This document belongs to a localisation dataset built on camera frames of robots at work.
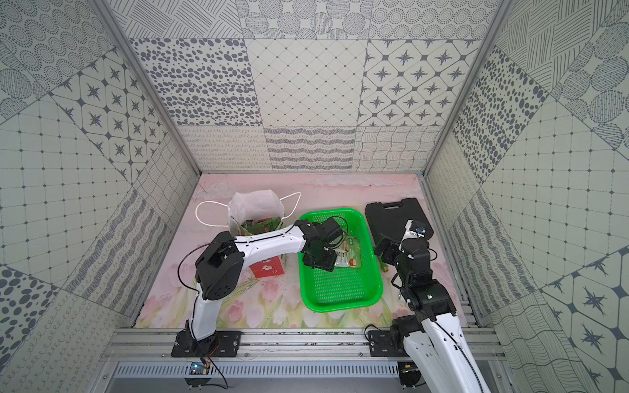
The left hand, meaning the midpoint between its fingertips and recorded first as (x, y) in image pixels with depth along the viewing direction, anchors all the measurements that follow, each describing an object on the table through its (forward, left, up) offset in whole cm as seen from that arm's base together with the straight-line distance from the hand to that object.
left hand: (331, 263), depth 86 cm
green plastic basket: (-5, -9, -5) cm, 11 cm away
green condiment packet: (+6, -7, -4) cm, 10 cm away
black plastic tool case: (+20, -25, -1) cm, 32 cm away
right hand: (+2, -19, +13) cm, 23 cm away
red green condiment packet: (+10, +26, +7) cm, 29 cm away
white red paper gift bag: (+16, +29, +9) cm, 34 cm away
